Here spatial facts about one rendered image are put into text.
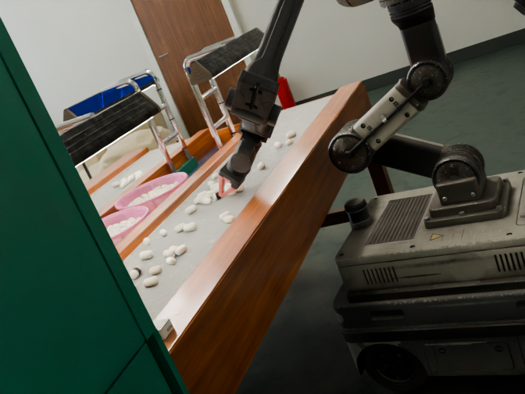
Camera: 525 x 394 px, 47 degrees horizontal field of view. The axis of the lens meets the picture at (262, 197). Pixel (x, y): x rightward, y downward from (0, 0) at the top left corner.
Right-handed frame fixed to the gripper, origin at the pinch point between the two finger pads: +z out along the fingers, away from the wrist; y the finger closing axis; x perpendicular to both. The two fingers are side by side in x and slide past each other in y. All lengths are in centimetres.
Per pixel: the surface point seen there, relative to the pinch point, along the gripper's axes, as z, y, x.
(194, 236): 2.2, 20.3, 1.6
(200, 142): 41, -90, -30
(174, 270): -0.2, 38.3, 3.6
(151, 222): 15.4, 8.3, -12.6
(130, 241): 15.6, 20.1, -12.8
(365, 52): 60, -442, 1
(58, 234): -37, 87, -6
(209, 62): -14, -41, -30
